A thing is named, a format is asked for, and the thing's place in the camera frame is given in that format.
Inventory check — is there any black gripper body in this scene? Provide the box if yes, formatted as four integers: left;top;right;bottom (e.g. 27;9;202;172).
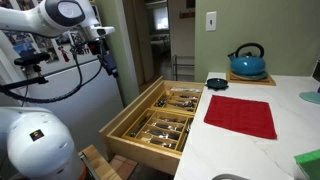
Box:
88;39;119;78

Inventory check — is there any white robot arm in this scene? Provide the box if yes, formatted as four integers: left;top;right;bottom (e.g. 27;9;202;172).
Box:
0;0;118;180

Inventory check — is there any wooden kitchen drawer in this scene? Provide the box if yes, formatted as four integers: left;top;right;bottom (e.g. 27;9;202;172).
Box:
100;78;204;175

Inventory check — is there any red cloth napkin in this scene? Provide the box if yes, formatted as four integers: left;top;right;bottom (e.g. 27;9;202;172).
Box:
204;95;277;139

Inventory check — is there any white refrigerator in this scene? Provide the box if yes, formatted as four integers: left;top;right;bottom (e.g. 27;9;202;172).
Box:
0;0;125;158

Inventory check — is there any metal rack in hallway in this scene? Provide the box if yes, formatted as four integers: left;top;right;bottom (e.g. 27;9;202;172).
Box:
171;55;195;81

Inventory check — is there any far wooden cutlery tray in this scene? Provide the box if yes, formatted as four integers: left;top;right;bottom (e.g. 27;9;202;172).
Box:
151;87;202;115

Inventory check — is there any wooden cutlery tray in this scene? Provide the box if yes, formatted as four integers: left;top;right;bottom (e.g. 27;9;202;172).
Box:
151;87;202;115
122;108;193;154

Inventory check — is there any near wooden cutlery tray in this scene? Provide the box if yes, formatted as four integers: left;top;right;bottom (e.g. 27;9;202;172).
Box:
122;108;193;154

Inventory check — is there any wooden step stool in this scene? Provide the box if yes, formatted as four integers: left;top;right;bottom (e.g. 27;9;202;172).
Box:
78;145;122;180

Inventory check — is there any small dark bowl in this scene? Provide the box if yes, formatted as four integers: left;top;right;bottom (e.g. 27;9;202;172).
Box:
206;78;228;90

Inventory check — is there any blue tea kettle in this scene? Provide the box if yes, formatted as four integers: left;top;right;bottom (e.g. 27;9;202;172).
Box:
228;43;266;76

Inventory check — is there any wooden trivet board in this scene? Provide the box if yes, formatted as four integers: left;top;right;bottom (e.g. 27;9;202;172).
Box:
226;71;276;86

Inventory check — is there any light blue plate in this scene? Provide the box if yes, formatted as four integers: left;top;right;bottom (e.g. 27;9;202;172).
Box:
299;91;320;104

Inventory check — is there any green sponge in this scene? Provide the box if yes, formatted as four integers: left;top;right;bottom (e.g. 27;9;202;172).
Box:
294;150;320;180

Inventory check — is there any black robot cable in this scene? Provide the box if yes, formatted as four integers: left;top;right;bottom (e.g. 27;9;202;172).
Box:
0;46;104;104

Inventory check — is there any black camera on stand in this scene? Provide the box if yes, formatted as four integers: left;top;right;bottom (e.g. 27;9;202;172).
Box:
14;53;50;86

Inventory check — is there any white wall light switch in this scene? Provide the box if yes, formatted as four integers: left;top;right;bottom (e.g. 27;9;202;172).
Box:
206;11;217;32

